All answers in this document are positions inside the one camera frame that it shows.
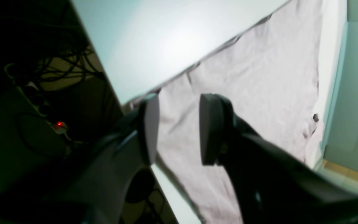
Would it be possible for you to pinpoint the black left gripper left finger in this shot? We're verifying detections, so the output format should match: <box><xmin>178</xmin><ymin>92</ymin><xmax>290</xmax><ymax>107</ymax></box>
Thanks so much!
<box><xmin>0</xmin><ymin>93</ymin><xmax>159</xmax><ymax>224</ymax></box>

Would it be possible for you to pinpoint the mauve grey t-shirt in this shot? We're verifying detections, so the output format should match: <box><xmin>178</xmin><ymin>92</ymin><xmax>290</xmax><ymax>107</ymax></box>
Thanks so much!
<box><xmin>157</xmin><ymin>0</ymin><xmax>327</xmax><ymax>224</ymax></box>

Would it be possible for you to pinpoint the black power strip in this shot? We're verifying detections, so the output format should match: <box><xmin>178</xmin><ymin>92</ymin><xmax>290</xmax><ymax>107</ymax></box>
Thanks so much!
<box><xmin>4</xmin><ymin>63</ymin><xmax>71</xmax><ymax>140</ymax></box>

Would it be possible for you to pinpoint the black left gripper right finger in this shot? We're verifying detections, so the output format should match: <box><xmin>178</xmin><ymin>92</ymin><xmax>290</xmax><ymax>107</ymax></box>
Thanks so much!
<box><xmin>199</xmin><ymin>94</ymin><xmax>358</xmax><ymax>224</ymax></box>

